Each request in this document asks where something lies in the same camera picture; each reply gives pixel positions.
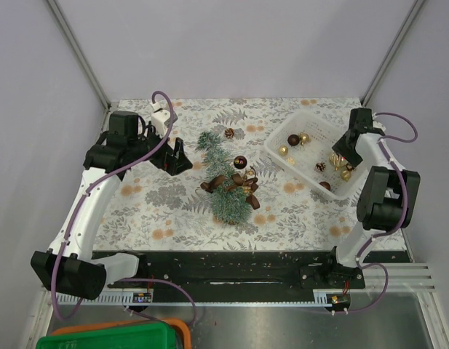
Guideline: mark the dark brown bauble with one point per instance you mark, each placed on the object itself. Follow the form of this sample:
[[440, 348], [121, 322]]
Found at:
[[293, 140], [325, 185]]

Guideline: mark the white slotted cable duct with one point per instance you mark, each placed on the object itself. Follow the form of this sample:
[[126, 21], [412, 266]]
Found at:
[[122, 297]]

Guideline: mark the small gold bell ornament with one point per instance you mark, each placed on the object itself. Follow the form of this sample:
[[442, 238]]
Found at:
[[346, 175]]

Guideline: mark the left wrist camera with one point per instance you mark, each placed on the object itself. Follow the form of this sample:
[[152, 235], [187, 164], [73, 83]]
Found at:
[[161, 119]]

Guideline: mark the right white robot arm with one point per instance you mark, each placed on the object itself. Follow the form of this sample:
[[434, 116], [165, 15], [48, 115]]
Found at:
[[386, 202]]

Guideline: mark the medium gold bauble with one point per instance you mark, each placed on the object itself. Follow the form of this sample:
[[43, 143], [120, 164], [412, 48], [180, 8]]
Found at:
[[304, 138]]

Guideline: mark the green plastic bin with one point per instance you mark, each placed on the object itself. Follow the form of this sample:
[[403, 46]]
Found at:
[[134, 335]]

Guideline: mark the dark red glossy bauble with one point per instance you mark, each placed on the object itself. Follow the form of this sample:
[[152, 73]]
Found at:
[[240, 162]]

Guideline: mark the brown ribbon gold berry garland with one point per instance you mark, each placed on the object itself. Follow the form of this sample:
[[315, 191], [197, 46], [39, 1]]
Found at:
[[248, 183]]

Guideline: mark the white plastic basket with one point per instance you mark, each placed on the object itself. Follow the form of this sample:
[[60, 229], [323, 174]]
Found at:
[[300, 160]]

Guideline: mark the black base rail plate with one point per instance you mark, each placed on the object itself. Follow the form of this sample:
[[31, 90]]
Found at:
[[240, 277]]

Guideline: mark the large gold striped bauble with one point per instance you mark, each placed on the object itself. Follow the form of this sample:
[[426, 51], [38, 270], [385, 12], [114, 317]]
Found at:
[[337, 161]]

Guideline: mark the floral patterned mat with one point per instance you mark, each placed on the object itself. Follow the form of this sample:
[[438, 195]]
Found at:
[[153, 210]]

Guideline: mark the small frosted christmas tree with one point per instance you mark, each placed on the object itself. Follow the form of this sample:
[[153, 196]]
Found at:
[[228, 208]]

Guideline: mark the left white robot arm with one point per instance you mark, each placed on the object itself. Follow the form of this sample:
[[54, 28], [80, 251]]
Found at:
[[67, 266]]

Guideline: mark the small gold bauble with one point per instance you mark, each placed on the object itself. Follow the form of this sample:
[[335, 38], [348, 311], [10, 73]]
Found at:
[[283, 150]]

